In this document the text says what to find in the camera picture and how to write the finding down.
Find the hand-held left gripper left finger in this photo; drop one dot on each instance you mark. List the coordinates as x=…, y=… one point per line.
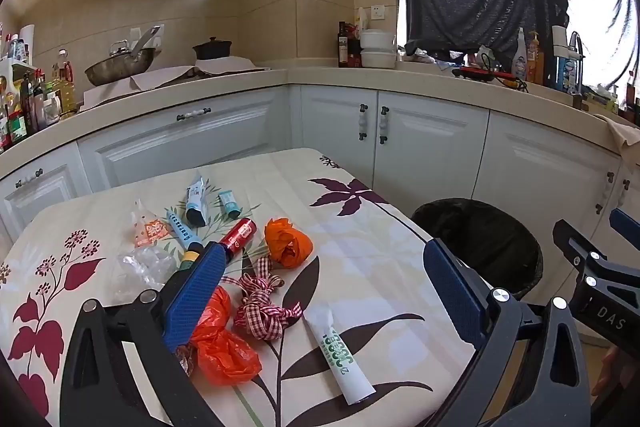
x=195, y=297

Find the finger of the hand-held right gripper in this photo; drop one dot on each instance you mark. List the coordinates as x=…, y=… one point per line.
x=626, y=227
x=571, y=239

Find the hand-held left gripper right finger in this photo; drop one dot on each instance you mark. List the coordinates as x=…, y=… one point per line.
x=455, y=292

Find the black bottle with gold band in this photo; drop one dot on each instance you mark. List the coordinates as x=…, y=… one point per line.
x=190, y=257

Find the orange plastic bag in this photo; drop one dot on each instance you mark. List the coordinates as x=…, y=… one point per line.
x=225, y=347

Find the black trash bin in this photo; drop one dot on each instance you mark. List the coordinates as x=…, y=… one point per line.
x=480, y=237

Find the clear plastic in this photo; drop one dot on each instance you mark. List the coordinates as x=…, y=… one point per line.
x=142, y=264

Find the silver foil wrapper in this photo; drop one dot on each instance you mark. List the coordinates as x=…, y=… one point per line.
x=184, y=359

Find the red checked ribbon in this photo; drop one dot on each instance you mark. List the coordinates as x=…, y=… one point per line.
x=262, y=302

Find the blue labelled tube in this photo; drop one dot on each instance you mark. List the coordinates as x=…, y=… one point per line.
x=181, y=228

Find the red tube with black cap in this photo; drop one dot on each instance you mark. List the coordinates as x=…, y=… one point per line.
x=240, y=234

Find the clear bag with orange print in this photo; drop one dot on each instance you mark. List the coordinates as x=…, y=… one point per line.
x=149, y=229

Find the blue and white torn pouch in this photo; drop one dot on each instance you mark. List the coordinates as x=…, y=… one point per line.
x=196, y=202

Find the teal sachet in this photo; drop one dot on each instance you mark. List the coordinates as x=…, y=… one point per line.
x=229, y=203

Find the orange paper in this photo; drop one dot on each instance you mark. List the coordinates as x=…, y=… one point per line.
x=290, y=242

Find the white green-lettered tube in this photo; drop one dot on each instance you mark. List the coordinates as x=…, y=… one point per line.
x=342, y=357

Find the person's right hand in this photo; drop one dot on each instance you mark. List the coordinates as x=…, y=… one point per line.
x=607, y=372

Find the beige counter cloth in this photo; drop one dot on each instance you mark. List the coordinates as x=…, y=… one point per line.
x=622, y=137

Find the floral tablecloth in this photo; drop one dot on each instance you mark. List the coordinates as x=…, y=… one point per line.
x=350, y=267

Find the white kitchen cabinet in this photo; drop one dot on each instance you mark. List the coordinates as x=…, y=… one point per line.
x=440, y=157

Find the orange detergent bottle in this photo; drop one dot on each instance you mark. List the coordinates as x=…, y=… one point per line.
x=535, y=62

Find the white spray bottle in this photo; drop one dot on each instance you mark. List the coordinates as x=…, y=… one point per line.
x=520, y=59

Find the steel faucet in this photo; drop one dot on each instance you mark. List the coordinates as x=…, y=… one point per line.
x=577, y=44

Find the red and black tool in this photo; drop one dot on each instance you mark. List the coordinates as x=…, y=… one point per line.
x=472, y=71

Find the white water filter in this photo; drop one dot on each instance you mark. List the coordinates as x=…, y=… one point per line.
x=560, y=39

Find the beige stove cover cloth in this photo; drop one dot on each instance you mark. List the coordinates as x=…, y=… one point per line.
x=165, y=78

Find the white crumpled cloth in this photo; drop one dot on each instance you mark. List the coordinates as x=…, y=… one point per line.
x=417, y=56

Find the steel wok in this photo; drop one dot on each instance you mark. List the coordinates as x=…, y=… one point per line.
x=120, y=67

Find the white lidded bowl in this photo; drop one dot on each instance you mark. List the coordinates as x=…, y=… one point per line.
x=379, y=59
x=377, y=41

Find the black clay pot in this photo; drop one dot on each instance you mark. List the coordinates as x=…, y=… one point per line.
x=212, y=49

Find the group of condiment bottles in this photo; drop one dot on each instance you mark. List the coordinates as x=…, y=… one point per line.
x=30, y=102

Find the dark sauce bottle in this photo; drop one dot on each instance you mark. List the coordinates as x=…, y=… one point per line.
x=355, y=52

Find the dark olive oil bottle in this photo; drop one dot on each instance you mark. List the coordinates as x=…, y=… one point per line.
x=343, y=49

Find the white wall outlet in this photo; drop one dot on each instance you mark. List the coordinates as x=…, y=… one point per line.
x=378, y=12

